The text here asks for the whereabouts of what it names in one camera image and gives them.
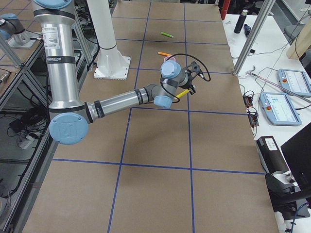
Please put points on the black computer monitor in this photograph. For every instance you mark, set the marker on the black computer monitor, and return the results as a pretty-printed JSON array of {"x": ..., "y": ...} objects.
[{"x": 297, "y": 153}]

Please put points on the far blue teach pendant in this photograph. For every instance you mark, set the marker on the far blue teach pendant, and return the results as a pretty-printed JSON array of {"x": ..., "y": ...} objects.
[{"x": 295, "y": 80}]

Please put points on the orange connector box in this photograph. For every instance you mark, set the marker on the orange connector box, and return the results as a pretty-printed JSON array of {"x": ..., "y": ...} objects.
[
  {"x": 248, "y": 100},
  {"x": 253, "y": 119}
]

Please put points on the blue teach pendant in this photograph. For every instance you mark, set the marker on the blue teach pendant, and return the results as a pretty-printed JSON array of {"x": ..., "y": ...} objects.
[
  {"x": 295, "y": 80},
  {"x": 279, "y": 109}
]

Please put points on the black water bottle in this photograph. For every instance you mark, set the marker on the black water bottle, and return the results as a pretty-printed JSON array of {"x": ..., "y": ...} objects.
[{"x": 240, "y": 21}]

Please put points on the green marker pen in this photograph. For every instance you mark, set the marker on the green marker pen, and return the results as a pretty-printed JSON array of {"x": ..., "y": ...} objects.
[{"x": 167, "y": 35}]

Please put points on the near blue teach pendant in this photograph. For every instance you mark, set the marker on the near blue teach pendant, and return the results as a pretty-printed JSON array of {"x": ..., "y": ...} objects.
[{"x": 279, "y": 109}]

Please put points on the aluminium frame post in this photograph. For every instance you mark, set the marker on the aluminium frame post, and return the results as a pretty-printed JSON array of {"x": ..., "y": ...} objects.
[{"x": 259, "y": 22}]

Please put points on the yellow marker pen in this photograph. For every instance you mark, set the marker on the yellow marker pen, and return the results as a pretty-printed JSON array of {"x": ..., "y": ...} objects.
[{"x": 181, "y": 94}]

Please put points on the pink mesh pen holder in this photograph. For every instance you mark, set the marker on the pink mesh pen holder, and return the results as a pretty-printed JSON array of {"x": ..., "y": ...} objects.
[{"x": 168, "y": 58}]

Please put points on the metal reacher rod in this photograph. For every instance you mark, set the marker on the metal reacher rod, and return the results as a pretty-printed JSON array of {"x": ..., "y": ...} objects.
[{"x": 251, "y": 73}]

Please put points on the near orange connector box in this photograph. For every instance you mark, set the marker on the near orange connector box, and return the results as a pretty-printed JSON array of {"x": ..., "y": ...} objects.
[{"x": 253, "y": 119}]

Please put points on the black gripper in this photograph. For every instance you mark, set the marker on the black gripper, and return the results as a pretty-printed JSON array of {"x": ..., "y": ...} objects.
[{"x": 188, "y": 85}]

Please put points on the far orange connector box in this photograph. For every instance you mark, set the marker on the far orange connector box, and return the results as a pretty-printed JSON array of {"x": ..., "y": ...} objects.
[{"x": 248, "y": 100}]

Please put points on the black box white label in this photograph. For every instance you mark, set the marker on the black box white label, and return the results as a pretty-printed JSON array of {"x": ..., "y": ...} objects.
[{"x": 270, "y": 155}]

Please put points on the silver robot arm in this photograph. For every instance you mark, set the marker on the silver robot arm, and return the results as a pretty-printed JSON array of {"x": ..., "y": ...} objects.
[
  {"x": 10, "y": 25},
  {"x": 70, "y": 117}
]

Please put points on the orange marker pen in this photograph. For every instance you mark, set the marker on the orange marker pen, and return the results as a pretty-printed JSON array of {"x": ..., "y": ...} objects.
[{"x": 164, "y": 54}]

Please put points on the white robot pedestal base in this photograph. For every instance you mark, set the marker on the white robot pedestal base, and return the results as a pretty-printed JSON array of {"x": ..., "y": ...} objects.
[{"x": 111, "y": 64}]

